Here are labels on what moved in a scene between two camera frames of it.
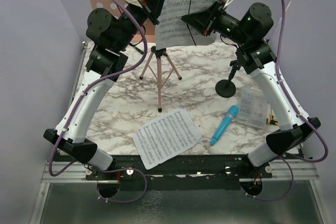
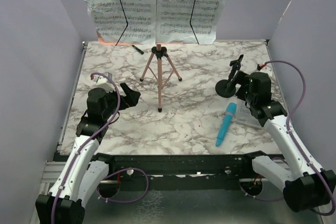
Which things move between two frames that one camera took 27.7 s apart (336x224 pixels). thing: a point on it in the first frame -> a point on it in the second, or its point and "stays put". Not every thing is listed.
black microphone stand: [227, 88] stays put
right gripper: [202, 21] -> [241, 78]
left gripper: [151, 4] -> [131, 98]
